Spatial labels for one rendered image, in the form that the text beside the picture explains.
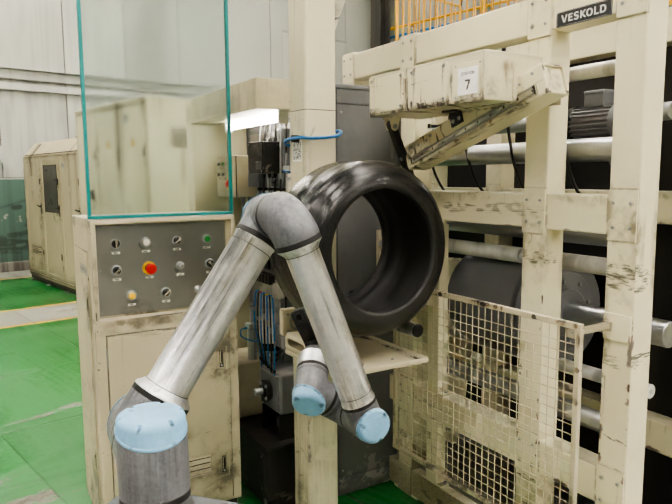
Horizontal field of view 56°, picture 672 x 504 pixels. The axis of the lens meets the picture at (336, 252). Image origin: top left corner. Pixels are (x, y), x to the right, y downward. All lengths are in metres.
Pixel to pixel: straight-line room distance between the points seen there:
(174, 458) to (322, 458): 1.20
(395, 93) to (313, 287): 0.98
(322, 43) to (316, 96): 0.19
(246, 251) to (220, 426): 1.26
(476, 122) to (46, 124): 9.49
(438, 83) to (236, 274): 0.94
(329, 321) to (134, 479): 0.55
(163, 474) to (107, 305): 1.19
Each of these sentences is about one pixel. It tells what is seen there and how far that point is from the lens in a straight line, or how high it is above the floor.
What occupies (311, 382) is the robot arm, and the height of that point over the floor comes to 0.88.
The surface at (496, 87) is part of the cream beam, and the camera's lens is 2.00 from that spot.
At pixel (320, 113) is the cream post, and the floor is 1.64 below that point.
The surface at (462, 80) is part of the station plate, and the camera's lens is 2.03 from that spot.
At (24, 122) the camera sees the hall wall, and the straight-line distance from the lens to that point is 11.06.
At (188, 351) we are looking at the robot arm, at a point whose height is 1.00.
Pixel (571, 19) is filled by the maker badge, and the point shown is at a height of 1.89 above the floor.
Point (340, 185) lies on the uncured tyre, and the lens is 1.96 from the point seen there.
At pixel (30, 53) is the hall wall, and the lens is 11.23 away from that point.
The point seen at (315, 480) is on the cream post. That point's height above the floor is 0.27.
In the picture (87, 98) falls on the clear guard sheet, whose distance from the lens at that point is 2.46.
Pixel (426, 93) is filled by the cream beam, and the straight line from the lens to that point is 2.16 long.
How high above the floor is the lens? 1.42
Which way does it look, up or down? 7 degrees down
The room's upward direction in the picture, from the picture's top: straight up
